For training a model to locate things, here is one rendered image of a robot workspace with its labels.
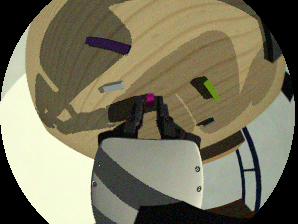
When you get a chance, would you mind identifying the small magenta block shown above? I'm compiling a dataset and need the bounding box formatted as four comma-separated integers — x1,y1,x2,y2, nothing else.
147,93,154,108

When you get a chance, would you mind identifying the purple rod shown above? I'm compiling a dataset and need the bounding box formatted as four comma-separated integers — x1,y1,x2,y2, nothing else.
85,37,132,54

